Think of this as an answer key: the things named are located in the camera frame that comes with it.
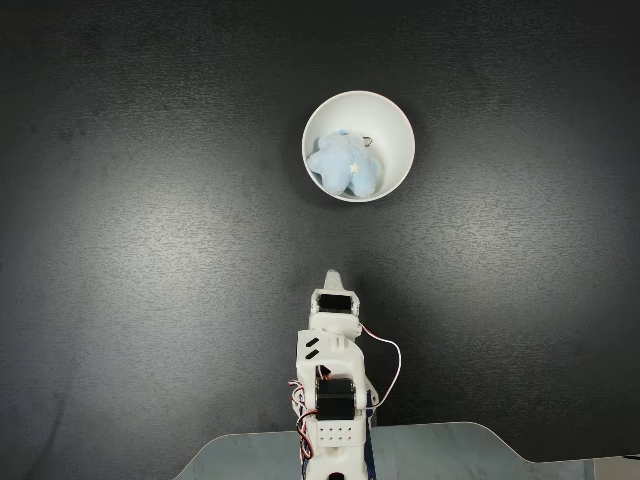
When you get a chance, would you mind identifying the skyblue plush doll keychain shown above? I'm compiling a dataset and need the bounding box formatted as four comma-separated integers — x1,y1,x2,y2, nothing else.
305,128,386,197

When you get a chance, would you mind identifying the white bowl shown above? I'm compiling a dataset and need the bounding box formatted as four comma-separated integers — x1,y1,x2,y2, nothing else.
301,89,417,204

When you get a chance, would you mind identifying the red black white cable bundle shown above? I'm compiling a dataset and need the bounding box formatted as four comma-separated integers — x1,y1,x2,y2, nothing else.
288,378,321,474

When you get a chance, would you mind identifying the blue circuit board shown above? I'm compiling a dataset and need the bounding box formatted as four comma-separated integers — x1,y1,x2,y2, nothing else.
363,393,380,480

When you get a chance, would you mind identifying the grey fabric sheet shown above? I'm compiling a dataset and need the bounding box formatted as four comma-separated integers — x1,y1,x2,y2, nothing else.
172,421,640,480

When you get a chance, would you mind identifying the white red servo cable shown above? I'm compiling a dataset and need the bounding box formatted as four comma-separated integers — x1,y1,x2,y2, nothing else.
358,322,403,410

